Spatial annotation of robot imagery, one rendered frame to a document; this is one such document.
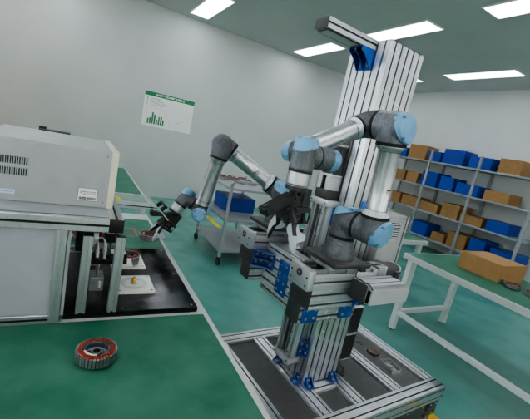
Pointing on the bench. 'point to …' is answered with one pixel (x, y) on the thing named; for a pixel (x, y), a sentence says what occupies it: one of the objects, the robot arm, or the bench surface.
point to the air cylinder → (95, 280)
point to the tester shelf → (52, 216)
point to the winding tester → (49, 167)
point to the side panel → (23, 275)
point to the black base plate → (125, 307)
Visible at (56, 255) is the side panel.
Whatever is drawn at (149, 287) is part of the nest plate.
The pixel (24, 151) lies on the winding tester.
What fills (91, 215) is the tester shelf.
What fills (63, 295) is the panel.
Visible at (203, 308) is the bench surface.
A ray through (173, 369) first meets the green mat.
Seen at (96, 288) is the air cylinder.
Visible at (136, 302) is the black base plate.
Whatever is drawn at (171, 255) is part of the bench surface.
